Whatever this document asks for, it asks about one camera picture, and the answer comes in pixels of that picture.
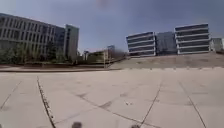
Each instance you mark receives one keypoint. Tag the low brown building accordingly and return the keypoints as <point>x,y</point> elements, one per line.
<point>100,55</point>

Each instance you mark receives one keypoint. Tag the pale concrete slab plaza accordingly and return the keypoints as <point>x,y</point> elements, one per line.
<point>110,90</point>

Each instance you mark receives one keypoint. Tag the wide grey steps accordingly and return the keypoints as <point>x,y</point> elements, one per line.
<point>166,61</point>

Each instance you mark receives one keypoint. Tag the robot's own part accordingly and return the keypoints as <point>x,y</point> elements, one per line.
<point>76,125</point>
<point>135,126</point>

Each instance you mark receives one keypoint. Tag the building with striped floors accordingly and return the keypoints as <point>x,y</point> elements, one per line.
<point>193,38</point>

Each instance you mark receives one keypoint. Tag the large grey building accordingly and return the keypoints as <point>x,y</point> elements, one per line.
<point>30,33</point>

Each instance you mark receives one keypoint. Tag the row of small trees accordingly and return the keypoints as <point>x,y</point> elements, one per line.
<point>20,55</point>

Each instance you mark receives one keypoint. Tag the white low building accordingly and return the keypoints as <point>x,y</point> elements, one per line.
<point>217,44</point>

